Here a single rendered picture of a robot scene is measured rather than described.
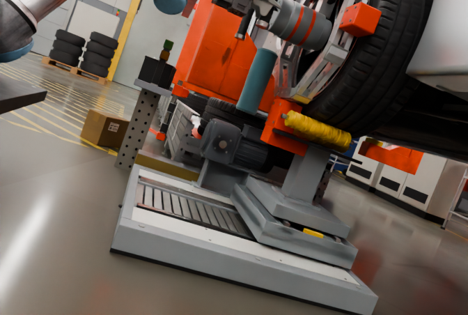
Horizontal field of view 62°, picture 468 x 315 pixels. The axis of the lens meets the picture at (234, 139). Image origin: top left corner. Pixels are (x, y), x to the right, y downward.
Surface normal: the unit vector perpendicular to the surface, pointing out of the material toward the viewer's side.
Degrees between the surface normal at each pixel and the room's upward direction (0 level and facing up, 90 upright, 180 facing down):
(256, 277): 90
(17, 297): 0
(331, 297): 90
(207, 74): 90
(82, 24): 90
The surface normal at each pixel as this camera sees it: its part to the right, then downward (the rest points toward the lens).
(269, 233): 0.20, 0.15
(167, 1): -0.11, 0.85
